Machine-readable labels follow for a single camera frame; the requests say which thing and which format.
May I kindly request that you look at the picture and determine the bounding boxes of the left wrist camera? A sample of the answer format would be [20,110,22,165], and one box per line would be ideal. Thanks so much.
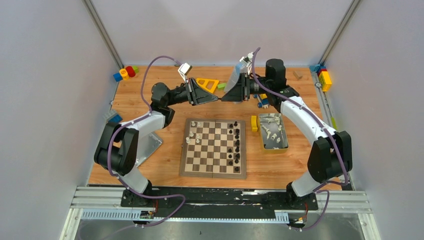
[178,62,192,83]

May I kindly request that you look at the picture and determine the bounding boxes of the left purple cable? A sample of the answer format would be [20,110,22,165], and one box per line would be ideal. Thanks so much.
[106,55,186,228]

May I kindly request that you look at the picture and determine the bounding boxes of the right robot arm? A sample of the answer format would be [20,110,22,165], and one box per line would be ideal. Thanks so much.
[221,57,353,209]

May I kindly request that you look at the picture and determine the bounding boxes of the stacked duplo bricks corner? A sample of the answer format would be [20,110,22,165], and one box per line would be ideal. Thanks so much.
[309,64,333,92]

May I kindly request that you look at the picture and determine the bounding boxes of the colourful cylinder blocks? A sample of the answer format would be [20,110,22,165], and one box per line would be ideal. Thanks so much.
[112,65,139,82]

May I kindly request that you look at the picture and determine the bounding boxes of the yellow arch block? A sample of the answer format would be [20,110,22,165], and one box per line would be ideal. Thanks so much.
[250,115,258,132]

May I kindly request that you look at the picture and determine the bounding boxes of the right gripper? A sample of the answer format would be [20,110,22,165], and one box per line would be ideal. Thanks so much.
[221,72,272,102]

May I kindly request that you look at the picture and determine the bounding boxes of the toy brick car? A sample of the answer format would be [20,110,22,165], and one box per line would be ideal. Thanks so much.
[253,93,270,109]

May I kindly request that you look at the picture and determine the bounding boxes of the purple cable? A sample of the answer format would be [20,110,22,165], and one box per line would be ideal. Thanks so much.
[251,46,349,232]
[106,55,186,228]

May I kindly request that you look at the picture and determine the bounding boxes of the yellow triangle block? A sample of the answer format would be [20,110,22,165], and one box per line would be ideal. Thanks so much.
[195,78,220,94]

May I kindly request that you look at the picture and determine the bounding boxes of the grey blue duplo brick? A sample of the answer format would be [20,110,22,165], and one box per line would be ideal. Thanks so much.
[103,109,123,123]

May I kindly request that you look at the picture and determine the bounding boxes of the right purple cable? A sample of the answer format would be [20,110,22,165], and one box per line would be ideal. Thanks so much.
[251,46,349,232]

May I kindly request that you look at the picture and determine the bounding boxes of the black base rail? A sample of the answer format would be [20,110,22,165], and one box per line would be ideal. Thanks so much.
[120,186,318,219]

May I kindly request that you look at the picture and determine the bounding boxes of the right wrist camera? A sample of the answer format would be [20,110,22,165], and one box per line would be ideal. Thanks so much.
[239,52,254,71]

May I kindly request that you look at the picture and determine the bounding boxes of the green block by bag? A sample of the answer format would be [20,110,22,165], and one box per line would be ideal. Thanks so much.
[217,82,227,90]

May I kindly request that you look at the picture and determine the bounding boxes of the silver tin lid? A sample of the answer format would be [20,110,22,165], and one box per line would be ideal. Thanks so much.
[135,132,163,167]

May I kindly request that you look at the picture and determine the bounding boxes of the brown wooden block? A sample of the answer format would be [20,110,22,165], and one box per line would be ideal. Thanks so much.
[293,71,303,80]

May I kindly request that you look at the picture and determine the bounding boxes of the wooden chess board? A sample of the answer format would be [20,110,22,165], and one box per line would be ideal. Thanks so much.
[179,118,247,179]

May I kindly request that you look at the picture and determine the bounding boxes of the yellow tin with chess pieces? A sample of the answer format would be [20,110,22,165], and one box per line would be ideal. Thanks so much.
[257,113,289,154]

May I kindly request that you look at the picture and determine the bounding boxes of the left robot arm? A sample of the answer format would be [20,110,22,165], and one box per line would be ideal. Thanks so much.
[93,78,219,207]

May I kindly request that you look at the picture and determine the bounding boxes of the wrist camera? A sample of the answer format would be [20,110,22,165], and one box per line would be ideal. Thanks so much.
[178,62,192,83]
[239,52,254,71]

